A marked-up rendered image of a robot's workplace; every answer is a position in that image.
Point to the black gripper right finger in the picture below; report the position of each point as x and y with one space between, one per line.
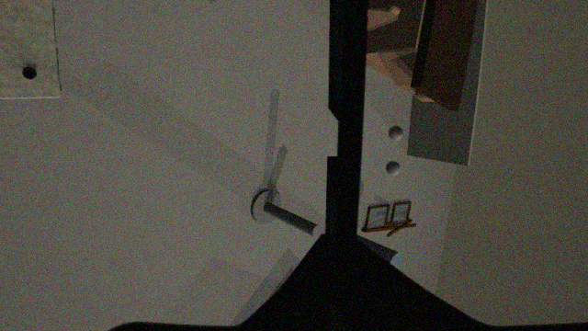
385 299

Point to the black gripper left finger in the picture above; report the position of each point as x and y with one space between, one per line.
305 301

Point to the brown glasses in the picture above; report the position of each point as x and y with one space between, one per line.
377 218

